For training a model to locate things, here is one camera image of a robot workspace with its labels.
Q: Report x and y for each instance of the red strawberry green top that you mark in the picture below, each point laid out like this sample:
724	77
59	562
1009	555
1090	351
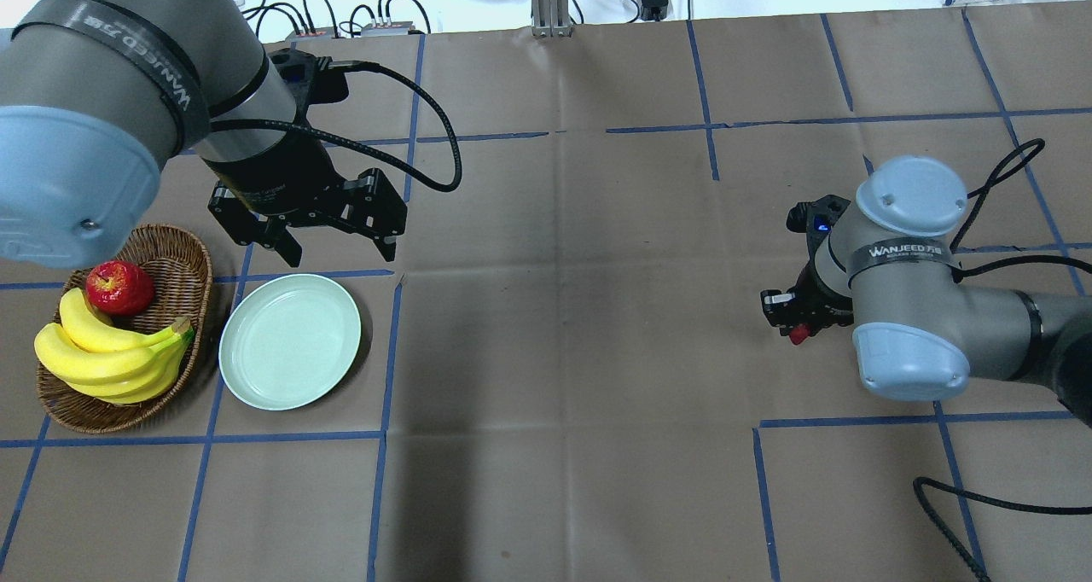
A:
799	333

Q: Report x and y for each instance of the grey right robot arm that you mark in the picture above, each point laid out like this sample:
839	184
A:
881	264

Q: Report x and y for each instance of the grey connector box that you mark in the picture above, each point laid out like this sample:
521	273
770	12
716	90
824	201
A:
382	29

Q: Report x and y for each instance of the aluminium profile post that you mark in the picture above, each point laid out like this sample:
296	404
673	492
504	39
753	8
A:
551	19

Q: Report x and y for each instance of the yellow banana bunch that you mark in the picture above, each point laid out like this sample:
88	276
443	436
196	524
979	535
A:
97	359

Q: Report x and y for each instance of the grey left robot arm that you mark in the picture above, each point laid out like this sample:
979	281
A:
99	94

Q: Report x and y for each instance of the light green plate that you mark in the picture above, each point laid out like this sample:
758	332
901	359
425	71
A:
290	342

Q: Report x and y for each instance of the red apple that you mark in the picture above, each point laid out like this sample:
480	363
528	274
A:
120	288

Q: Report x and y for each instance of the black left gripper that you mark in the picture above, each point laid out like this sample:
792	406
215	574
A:
271	175

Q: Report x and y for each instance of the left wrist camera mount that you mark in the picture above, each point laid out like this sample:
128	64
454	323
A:
310	79

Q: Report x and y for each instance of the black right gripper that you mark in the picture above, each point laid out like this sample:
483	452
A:
821	307

